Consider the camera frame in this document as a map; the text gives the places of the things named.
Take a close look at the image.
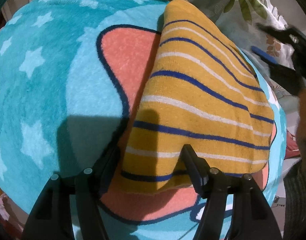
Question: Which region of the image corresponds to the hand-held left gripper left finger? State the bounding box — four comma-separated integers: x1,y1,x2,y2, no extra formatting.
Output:
22,142,126,240

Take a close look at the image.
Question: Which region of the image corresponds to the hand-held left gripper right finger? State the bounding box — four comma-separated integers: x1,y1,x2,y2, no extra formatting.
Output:
181,144,281,240

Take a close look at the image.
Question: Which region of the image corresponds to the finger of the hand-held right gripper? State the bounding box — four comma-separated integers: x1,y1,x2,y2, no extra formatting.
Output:
251,45,303,93
256,22,301,47

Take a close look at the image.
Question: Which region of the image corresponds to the yellow striped sweater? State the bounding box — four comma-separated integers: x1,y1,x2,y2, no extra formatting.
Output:
112,0,277,195

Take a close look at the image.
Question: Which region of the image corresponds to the white leaf print pillow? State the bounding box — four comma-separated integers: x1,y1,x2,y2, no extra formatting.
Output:
168,0,306,117

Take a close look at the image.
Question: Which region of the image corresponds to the red cloth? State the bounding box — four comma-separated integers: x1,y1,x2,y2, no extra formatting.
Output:
286,129,301,153

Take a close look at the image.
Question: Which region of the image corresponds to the person's grey knit clothing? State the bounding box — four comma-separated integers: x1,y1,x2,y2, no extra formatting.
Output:
282,164,306,240

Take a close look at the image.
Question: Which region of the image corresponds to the blue star print blanket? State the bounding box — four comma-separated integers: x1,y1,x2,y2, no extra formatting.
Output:
0,0,288,240

